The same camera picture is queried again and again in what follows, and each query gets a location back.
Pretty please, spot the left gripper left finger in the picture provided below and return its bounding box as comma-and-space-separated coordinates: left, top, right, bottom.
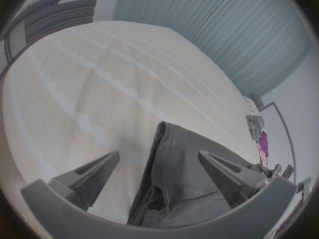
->
49, 151, 120, 211

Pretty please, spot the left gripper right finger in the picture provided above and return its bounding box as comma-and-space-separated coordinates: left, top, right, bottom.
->
198, 150, 266, 210

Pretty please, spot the black T-shirt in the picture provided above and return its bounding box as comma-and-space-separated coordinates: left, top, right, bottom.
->
126, 120, 261, 227

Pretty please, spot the bed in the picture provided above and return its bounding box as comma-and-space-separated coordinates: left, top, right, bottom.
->
1, 20, 296, 225

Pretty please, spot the pink garment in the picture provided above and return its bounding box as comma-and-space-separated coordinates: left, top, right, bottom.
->
257, 143, 267, 164

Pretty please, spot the purple satin garment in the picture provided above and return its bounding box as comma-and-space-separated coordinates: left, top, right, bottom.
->
258, 131, 270, 158

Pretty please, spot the grey garment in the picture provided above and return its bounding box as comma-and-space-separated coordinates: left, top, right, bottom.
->
245, 114, 265, 141

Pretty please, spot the white printed pillow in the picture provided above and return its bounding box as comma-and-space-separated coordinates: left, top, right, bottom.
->
243, 96, 260, 116

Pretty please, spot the grey bedside table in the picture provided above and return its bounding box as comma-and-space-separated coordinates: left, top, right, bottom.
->
240, 91, 265, 109

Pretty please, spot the blue-green curtain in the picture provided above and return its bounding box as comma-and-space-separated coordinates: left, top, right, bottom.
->
112, 0, 313, 98

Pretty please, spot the black chest of drawers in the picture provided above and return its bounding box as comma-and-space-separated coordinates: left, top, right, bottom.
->
0, 0, 98, 67

